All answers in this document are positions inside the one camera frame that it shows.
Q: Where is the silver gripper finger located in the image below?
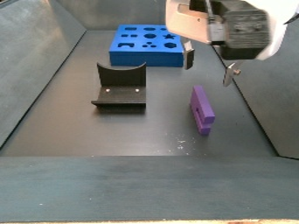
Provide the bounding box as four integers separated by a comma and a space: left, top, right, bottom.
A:
223, 60, 244, 87
183, 39, 195, 70

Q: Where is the purple double-square block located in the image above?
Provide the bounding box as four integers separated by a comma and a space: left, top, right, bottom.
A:
191, 86, 215, 136

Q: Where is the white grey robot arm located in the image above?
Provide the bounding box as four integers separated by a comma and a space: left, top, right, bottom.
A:
165, 0, 299, 86

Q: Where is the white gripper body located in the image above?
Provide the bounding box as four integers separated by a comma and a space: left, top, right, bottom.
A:
165, 0, 225, 45

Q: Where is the black curved holder stand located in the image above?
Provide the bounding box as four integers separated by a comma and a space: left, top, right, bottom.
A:
90, 64, 145, 107

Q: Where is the blue foam shape board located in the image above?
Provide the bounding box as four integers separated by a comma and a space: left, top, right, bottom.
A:
108, 24, 183, 67

